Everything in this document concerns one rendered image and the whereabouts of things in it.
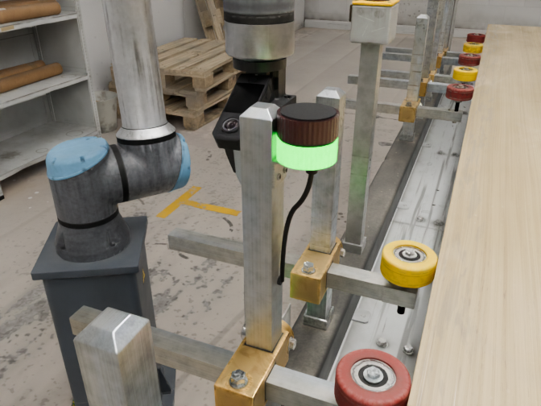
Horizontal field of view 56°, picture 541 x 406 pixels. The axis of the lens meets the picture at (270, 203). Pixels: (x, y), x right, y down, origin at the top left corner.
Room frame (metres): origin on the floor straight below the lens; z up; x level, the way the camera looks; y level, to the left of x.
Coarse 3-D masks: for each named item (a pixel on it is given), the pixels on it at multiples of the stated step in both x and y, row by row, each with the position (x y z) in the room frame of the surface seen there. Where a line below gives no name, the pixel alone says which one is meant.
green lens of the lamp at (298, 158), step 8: (280, 144) 0.45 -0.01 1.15; (336, 144) 0.45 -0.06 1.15; (280, 152) 0.45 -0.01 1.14; (288, 152) 0.44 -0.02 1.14; (296, 152) 0.44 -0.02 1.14; (304, 152) 0.44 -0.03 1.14; (312, 152) 0.44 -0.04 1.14; (320, 152) 0.44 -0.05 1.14; (328, 152) 0.44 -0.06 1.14; (336, 152) 0.45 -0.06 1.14; (280, 160) 0.45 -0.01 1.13; (288, 160) 0.44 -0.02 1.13; (296, 160) 0.44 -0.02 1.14; (304, 160) 0.44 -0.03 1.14; (312, 160) 0.44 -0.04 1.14; (320, 160) 0.44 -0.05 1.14; (328, 160) 0.44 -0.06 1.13; (336, 160) 0.46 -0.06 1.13; (296, 168) 0.44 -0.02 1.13; (304, 168) 0.44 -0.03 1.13; (312, 168) 0.44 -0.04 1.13; (320, 168) 0.44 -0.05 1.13
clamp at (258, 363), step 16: (288, 336) 0.49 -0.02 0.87; (240, 352) 0.46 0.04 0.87; (256, 352) 0.46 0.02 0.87; (272, 352) 0.46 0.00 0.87; (288, 352) 0.50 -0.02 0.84; (240, 368) 0.43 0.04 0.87; (256, 368) 0.43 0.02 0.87; (272, 368) 0.44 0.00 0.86; (224, 384) 0.41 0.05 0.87; (256, 384) 0.41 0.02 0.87; (224, 400) 0.41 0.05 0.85; (240, 400) 0.40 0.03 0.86; (256, 400) 0.40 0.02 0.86
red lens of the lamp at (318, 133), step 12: (288, 120) 0.44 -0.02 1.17; (324, 120) 0.44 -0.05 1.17; (336, 120) 0.45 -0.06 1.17; (288, 132) 0.44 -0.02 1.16; (300, 132) 0.44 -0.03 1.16; (312, 132) 0.44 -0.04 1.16; (324, 132) 0.44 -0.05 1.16; (336, 132) 0.45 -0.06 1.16; (300, 144) 0.44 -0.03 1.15; (312, 144) 0.44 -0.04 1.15
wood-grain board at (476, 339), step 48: (528, 48) 2.17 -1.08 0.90; (480, 96) 1.46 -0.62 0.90; (528, 96) 1.46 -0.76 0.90; (480, 144) 1.08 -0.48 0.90; (528, 144) 1.08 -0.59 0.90; (480, 192) 0.84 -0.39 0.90; (528, 192) 0.84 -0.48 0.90; (480, 240) 0.67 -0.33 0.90; (528, 240) 0.67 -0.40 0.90; (432, 288) 0.55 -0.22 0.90; (480, 288) 0.55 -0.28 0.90; (528, 288) 0.55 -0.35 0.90; (432, 336) 0.46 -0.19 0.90; (480, 336) 0.46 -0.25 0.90; (528, 336) 0.46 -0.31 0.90; (432, 384) 0.38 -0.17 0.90; (480, 384) 0.38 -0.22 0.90; (528, 384) 0.38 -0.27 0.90
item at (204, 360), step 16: (80, 320) 0.53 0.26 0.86; (160, 336) 0.50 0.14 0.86; (176, 336) 0.50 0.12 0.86; (160, 352) 0.48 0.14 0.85; (176, 352) 0.47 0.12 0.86; (192, 352) 0.47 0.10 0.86; (208, 352) 0.47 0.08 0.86; (224, 352) 0.47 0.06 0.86; (176, 368) 0.47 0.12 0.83; (192, 368) 0.46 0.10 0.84; (208, 368) 0.45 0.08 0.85; (224, 368) 0.44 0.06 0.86; (272, 384) 0.42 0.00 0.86; (288, 384) 0.42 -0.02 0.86; (304, 384) 0.42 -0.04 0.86; (320, 384) 0.42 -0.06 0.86; (272, 400) 0.42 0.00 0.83; (288, 400) 0.41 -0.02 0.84; (304, 400) 0.41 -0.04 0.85; (320, 400) 0.40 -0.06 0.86
